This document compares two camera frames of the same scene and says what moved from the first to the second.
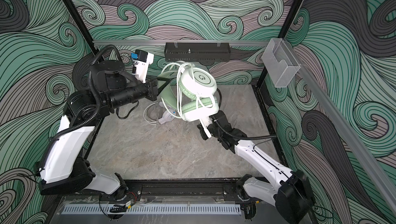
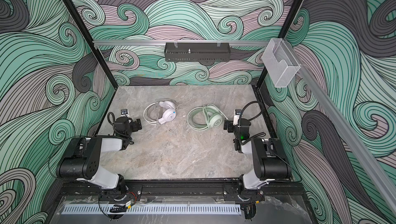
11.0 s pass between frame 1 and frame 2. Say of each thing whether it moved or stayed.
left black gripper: moved
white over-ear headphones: moved
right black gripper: moved
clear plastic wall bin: stayed
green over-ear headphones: moved
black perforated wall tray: stayed
